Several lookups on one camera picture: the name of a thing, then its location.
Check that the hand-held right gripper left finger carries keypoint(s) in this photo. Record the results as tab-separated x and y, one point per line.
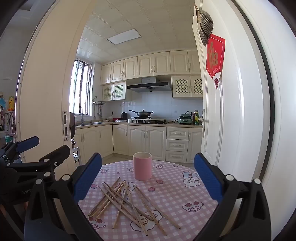
87	178

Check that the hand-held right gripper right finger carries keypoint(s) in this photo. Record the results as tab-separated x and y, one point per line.
208	178

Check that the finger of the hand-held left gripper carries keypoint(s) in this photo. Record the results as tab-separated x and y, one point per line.
56	154
27	143

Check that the bunch of wooden chopsticks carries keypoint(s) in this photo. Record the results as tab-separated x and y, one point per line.
116	195

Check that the pink cup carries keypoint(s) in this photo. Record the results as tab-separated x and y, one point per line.
142	166

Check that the metal shelf rack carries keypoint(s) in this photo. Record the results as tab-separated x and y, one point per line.
76	156

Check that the dark brown rice cooker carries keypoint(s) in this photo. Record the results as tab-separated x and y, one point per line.
72	125

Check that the pink checked cartoon tablecloth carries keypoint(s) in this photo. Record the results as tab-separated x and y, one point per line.
175	197

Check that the yellow toy duck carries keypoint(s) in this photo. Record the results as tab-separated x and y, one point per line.
11	103

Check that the metal sink faucet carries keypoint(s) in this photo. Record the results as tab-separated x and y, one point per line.
81	115

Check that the cream lower kitchen cabinets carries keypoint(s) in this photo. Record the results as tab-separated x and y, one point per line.
136	139

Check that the cream kitchen cabinets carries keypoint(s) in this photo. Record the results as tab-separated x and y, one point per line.
136	139
145	64

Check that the dark sauce bottle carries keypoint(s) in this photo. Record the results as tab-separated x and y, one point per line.
193	117

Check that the green countertop appliance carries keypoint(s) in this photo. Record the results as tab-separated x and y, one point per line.
185	119

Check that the kitchen window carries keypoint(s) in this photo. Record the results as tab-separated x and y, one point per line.
79	88

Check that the gas stove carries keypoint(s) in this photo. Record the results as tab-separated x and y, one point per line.
148	121

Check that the wok with lid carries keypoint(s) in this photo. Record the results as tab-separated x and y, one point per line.
143	113

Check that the black range hood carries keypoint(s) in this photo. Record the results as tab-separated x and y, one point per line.
148	85

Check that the red paper door decoration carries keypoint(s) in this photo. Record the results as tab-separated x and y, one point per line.
215	58

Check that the cream upper kitchen cabinets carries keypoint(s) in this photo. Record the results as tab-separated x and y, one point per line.
145	64

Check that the ceiling light panel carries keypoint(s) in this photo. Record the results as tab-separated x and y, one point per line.
123	36

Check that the fan-shaped hanging decoration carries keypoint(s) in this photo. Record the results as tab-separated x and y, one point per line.
204	25

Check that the wall utensil rack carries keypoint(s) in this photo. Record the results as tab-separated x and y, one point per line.
98	102

